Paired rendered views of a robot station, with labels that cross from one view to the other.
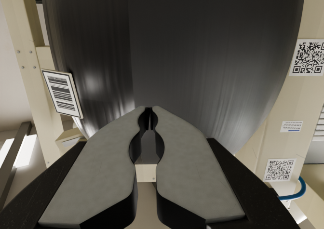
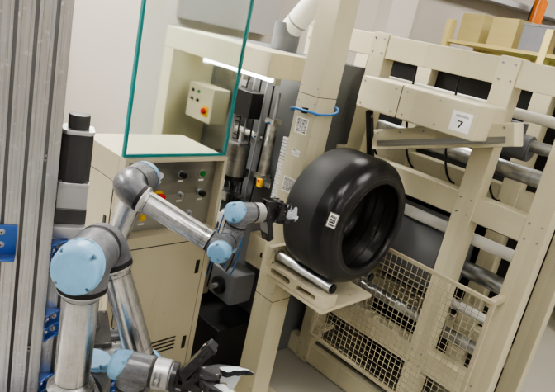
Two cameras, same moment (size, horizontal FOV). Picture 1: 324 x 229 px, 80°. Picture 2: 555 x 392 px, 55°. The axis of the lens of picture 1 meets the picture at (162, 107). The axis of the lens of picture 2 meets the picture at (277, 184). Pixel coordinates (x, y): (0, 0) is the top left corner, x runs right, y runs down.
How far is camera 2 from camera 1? 206 cm
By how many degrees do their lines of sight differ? 55
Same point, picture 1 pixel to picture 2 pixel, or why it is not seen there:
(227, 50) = not seen: hidden behind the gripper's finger
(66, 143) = (501, 139)
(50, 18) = (329, 239)
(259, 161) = (309, 135)
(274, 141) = (302, 146)
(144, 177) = (415, 96)
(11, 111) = not seen: outside the picture
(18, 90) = not seen: outside the picture
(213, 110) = (300, 200)
